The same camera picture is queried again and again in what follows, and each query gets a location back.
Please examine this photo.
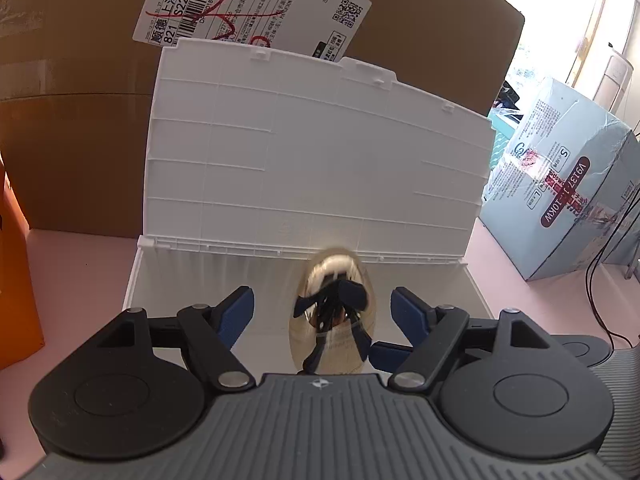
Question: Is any shiny gold egg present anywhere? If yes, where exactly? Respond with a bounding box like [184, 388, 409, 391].
[288, 247, 376, 375]

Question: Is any white ribbed storage box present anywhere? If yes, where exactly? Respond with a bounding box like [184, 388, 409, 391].
[125, 39, 494, 375]

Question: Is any light blue cardboard box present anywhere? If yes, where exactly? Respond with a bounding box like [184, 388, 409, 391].
[480, 78, 639, 281]

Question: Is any orange box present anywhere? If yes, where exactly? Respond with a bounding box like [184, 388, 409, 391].
[0, 165, 44, 370]

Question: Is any teal flat box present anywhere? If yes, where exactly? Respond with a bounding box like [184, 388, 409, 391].
[488, 107, 523, 171]

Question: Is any large brown cardboard box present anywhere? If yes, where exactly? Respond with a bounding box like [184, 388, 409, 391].
[1, 0, 525, 237]

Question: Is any black cable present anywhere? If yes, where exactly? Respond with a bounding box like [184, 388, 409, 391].
[584, 131, 640, 350]

